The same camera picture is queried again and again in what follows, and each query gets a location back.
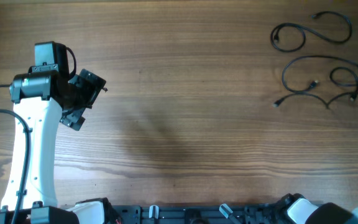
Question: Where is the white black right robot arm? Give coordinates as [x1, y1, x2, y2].
[275, 194, 358, 224]

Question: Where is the black left camera cable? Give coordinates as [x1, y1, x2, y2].
[0, 46, 77, 224]

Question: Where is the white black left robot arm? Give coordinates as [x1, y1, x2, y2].
[0, 41, 118, 223]

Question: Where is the black usb cable bundle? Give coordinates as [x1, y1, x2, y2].
[271, 88, 358, 116]

